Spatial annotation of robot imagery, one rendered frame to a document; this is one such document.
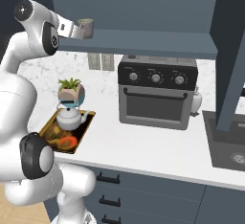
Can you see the blue-grey drawer front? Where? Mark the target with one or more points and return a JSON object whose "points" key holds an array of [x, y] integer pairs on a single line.
{"points": [[95, 219], [150, 207], [153, 183]]}

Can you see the grey wall socket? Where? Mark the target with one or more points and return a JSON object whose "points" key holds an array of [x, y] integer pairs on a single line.
{"points": [[107, 62], [94, 61]]}

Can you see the toaster oven door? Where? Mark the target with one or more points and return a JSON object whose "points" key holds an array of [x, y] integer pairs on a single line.
{"points": [[154, 108]]}

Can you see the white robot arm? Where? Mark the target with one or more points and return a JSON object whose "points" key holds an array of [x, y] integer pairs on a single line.
{"points": [[16, 106]]}

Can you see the grey toaster oven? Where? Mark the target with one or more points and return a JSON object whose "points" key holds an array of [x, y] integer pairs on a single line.
{"points": [[156, 90]]}

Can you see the blue-grey wall cabinet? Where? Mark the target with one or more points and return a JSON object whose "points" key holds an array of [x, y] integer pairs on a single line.
{"points": [[137, 14]]}

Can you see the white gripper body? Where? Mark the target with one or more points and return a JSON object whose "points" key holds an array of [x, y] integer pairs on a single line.
{"points": [[76, 32]]}

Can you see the white kettle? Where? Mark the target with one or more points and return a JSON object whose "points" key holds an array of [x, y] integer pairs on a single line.
{"points": [[68, 118]]}

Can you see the dark grey sink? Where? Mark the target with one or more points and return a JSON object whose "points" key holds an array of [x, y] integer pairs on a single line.
{"points": [[228, 145]]}

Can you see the dark patterned tray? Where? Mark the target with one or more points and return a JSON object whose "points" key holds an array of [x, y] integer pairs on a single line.
{"points": [[83, 126]]}

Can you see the blue-grey base cabinet door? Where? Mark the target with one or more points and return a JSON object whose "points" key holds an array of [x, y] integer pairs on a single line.
{"points": [[223, 207]]}

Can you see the green plant in pot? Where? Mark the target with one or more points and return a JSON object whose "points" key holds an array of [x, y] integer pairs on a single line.
{"points": [[71, 91]]}

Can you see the white bottle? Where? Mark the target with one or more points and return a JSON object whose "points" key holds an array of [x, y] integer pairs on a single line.
{"points": [[196, 101]]}

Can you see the silver oven knob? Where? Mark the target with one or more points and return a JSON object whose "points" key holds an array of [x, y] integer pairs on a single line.
{"points": [[133, 76], [156, 78], [179, 80]]}

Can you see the grey-green mug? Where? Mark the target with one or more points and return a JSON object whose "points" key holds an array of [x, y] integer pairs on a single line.
{"points": [[87, 28]]}

